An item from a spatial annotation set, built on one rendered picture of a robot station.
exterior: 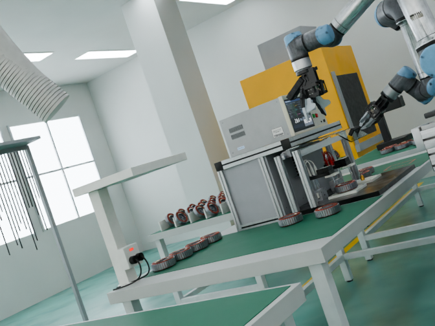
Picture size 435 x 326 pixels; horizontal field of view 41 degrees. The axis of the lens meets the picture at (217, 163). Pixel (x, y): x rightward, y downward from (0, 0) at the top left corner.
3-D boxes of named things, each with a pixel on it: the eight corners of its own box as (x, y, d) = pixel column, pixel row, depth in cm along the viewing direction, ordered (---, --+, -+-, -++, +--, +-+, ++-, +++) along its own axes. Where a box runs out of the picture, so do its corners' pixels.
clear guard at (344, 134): (368, 134, 281) (364, 123, 281) (351, 141, 261) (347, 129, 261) (309, 153, 299) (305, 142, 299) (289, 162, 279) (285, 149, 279)
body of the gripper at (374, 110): (362, 110, 272) (379, 90, 266) (368, 108, 279) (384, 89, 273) (374, 121, 270) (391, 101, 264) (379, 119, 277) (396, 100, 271)
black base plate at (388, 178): (415, 167, 306) (414, 163, 306) (380, 195, 253) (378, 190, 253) (335, 189, 333) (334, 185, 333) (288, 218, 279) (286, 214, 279)
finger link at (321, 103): (335, 112, 237) (323, 96, 233) (323, 116, 240) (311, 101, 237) (336, 107, 238) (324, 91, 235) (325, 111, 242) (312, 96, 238)
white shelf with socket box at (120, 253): (219, 249, 255) (185, 151, 255) (169, 279, 224) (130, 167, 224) (160, 264, 274) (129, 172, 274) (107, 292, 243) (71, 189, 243)
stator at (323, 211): (344, 208, 250) (341, 200, 250) (338, 214, 240) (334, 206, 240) (320, 215, 255) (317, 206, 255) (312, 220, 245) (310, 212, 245)
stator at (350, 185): (360, 185, 285) (358, 178, 285) (356, 189, 275) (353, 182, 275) (338, 191, 289) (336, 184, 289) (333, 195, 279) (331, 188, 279)
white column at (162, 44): (259, 242, 719) (172, -9, 719) (241, 254, 682) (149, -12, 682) (226, 250, 747) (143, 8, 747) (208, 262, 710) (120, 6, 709)
